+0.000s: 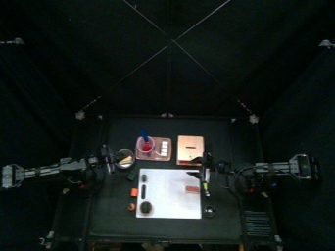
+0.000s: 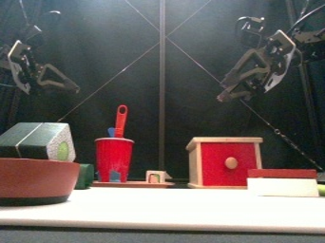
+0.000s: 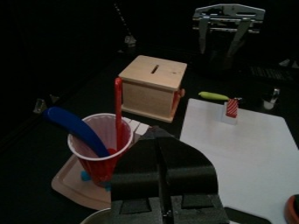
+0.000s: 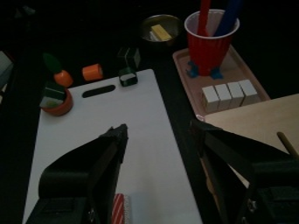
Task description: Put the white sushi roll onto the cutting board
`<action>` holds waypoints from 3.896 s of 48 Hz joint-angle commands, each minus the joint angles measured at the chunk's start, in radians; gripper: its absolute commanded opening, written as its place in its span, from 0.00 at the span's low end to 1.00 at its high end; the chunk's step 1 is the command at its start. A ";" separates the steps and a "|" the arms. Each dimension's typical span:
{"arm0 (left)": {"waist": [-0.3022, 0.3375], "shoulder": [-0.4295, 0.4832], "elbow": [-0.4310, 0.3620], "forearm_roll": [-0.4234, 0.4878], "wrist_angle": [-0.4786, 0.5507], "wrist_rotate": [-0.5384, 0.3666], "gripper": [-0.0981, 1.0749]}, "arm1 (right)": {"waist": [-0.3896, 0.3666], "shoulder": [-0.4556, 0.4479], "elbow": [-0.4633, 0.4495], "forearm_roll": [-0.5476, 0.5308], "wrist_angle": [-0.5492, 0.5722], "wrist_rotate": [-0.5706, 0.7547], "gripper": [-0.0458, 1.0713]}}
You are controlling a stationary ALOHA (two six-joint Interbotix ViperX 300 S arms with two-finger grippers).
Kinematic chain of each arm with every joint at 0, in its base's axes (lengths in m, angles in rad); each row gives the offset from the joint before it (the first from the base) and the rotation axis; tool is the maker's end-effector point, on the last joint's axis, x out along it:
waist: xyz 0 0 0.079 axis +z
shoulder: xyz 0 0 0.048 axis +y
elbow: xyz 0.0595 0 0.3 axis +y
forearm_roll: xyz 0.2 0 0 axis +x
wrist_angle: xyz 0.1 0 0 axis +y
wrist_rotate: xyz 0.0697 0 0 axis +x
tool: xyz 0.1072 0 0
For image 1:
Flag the white cutting board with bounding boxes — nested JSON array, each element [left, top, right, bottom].
[[135, 168, 203, 220]]

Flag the round metal bowl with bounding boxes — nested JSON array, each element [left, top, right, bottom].
[[114, 148, 136, 170]]

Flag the red striped toy food piece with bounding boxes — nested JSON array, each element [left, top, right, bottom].
[[184, 184, 202, 194]]

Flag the red plastic cup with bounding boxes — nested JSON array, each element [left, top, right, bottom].
[[136, 136, 158, 155]]

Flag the pink plastic tray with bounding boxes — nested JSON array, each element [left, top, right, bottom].
[[134, 135, 172, 162]]

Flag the blue plastic spoon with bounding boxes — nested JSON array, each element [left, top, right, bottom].
[[139, 129, 152, 145]]

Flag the small black round dish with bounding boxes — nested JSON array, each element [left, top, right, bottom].
[[203, 204, 218, 218]]

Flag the round dark green toy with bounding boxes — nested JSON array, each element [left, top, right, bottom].
[[139, 200, 155, 216]]

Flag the thin metal brace rod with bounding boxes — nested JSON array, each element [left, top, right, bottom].
[[122, 0, 259, 121], [78, 0, 233, 116]]

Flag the yellow-green handled tool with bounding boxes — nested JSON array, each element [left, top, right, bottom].
[[200, 177, 211, 199]]

